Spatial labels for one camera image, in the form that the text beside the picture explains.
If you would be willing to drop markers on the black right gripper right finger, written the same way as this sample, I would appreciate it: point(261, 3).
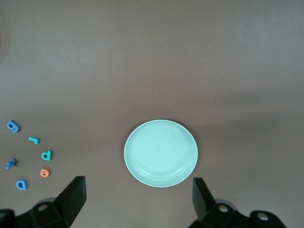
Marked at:
point(202, 202)

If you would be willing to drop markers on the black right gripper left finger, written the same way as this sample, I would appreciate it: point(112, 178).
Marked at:
point(71, 199)

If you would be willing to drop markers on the orange foam letter e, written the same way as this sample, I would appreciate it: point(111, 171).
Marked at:
point(45, 173)

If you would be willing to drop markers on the teal foam letter p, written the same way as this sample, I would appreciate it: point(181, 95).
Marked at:
point(47, 155)

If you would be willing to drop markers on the teal foam letter r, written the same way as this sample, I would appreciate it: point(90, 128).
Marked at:
point(35, 140)

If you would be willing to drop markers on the blue foam letter D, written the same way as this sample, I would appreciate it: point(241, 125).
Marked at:
point(21, 184)

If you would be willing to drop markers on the pale green plate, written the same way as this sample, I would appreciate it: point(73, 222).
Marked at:
point(161, 154)

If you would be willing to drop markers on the blue foam letter t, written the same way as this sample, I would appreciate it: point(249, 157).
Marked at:
point(11, 163)

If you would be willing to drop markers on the blue foam letter g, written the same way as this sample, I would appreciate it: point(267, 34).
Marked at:
point(13, 126)

